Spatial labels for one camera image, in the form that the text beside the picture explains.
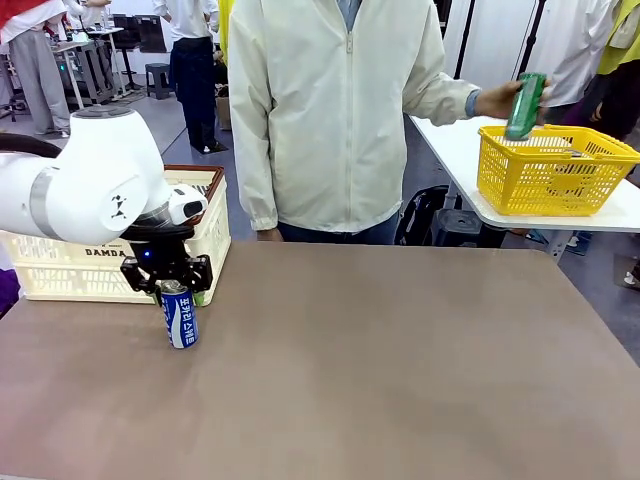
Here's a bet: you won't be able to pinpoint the bystander in yellow vest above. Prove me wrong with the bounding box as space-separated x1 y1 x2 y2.
564 0 640 144

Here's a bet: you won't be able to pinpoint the blue white drink can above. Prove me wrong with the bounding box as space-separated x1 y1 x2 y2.
159 279 200 350

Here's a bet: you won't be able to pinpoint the bystander in grey trousers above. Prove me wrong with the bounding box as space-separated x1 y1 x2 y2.
0 0 71 137

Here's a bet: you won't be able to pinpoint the person in cream jacket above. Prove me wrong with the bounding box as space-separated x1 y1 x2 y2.
227 0 484 246

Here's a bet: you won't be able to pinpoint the bystander in white shirt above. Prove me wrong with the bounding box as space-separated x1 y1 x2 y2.
542 0 619 109

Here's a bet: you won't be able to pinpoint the purple cloth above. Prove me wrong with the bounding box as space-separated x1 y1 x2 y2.
0 267 21 319

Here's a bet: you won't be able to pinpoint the yellow hanging cloth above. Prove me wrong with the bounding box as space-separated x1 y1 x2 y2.
217 0 236 66

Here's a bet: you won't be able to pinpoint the cardboard box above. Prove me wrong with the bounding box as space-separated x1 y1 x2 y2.
215 94 234 132

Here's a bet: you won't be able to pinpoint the white side table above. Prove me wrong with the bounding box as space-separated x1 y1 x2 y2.
408 112 640 265

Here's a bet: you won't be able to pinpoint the black tripod pole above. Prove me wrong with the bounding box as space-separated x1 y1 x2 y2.
519 0 549 76
452 0 476 80

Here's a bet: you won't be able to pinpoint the dark grey step stool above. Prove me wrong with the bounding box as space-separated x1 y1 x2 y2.
144 63 175 100

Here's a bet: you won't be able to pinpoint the black plastic stool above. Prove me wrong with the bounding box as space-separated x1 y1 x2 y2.
432 208 509 250

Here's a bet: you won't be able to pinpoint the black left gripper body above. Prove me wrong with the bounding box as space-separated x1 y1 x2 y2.
122 224 196 284

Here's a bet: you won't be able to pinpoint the black monitor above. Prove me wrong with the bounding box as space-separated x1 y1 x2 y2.
134 14 169 55

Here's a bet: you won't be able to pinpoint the yellow plastic shopping basket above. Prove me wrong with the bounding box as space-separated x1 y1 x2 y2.
477 123 640 218

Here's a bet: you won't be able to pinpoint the green drink can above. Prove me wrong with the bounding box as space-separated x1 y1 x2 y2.
503 71 549 142

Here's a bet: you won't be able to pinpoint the white standing desk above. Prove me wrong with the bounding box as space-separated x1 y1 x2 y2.
49 27 131 109

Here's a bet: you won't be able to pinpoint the bystander white shirt dark trousers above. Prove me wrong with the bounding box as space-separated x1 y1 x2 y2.
152 0 221 151

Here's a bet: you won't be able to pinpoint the person's right forearm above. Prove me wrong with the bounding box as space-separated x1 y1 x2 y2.
228 114 281 234

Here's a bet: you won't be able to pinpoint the cream plastic crate brown handles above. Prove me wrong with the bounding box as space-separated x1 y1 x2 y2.
0 164 234 307

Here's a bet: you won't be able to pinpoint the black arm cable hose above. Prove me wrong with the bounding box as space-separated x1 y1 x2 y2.
0 132 62 160

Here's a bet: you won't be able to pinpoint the person's left forearm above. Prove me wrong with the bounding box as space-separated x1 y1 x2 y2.
407 72 484 124

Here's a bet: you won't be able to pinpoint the person's left hand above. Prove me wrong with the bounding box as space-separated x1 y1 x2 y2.
474 78 552 121

